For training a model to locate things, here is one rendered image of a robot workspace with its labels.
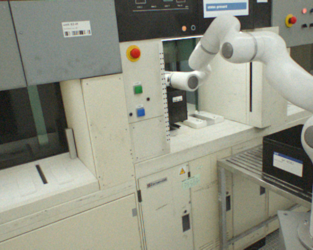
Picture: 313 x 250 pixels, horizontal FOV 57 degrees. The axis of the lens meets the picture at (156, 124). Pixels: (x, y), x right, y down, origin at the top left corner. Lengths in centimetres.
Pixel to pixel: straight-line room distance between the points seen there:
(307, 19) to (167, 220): 138
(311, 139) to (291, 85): 19
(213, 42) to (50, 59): 61
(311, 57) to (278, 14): 117
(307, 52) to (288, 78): 189
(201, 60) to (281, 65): 39
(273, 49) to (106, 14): 61
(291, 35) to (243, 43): 89
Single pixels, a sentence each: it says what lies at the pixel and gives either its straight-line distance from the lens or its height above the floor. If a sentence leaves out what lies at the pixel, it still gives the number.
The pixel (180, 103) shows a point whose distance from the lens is 160.
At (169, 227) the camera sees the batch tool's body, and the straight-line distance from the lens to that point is 156.
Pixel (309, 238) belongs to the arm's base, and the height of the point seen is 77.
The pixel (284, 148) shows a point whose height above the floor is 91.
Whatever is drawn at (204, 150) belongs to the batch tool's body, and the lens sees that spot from 151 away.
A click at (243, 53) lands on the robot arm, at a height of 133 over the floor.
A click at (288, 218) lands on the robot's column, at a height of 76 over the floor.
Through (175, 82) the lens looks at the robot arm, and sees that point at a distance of 141.
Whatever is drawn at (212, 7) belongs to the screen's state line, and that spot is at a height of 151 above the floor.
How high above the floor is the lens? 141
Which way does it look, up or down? 17 degrees down
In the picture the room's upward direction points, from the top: 5 degrees counter-clockwise
